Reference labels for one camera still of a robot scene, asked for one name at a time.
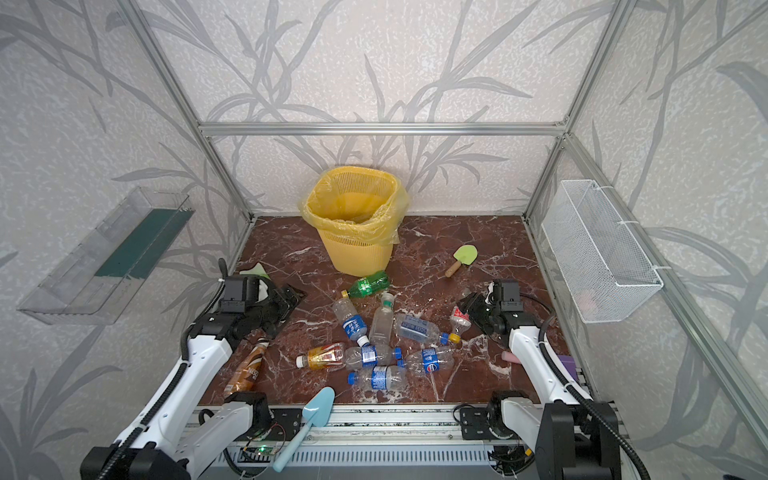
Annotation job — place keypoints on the soda water bottle blue label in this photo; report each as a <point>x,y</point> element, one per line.
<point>421,331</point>

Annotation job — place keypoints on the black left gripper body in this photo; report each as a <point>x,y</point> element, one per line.
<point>276,303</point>

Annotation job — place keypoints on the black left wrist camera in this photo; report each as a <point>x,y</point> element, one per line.
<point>239,292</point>

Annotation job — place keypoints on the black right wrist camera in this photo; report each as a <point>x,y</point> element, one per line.
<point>506,296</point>

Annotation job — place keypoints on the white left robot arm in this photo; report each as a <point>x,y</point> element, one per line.
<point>154,445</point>

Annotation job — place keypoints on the clear bottle red label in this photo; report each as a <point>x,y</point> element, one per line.
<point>460,323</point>

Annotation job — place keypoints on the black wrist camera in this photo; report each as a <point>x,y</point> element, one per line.
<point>506,296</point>
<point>239,292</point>

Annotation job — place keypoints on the clear bottle blue cap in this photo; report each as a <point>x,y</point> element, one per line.
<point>369,356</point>

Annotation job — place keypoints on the yellow tea bottle red label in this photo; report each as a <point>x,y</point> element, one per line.
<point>330,356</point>

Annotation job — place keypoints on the green plastic soda bottle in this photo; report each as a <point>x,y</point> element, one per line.
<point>368,285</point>

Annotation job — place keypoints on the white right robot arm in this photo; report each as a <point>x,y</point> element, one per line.
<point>572,435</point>

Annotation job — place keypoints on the clear bottle blue label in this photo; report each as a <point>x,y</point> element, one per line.
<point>350,320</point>
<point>379,378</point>

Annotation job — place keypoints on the clear acrylic wall shelf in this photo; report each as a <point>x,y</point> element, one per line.
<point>94,283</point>

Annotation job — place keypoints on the yellow plastic bin liner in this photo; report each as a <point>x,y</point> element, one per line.
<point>357,204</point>

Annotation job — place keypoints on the light blue plastic trowel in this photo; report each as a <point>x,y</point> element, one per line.
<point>316,413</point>

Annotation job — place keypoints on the crushed bottle blue label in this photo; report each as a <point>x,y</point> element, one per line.
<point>430,360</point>

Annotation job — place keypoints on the aluminium frame rail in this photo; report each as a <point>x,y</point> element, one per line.
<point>216,129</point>

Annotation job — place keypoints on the clear bottle green label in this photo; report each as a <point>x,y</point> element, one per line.
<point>382,323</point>

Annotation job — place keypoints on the clear bottle blue label front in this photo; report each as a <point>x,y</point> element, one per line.
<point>379,378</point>

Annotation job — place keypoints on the yellow ribbed waste bin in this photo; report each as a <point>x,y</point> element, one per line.
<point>356,259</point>

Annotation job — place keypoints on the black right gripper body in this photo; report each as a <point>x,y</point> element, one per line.
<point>477,309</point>

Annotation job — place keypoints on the green trowel wooden handle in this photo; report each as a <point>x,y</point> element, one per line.
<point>463,256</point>

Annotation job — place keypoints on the purple pink plastic trowel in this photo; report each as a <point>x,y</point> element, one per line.
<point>567,362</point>

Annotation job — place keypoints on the brown coffee bottle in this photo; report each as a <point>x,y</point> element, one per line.
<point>247,372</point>

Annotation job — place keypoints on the white wire mesh basket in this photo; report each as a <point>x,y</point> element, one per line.
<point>607,273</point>

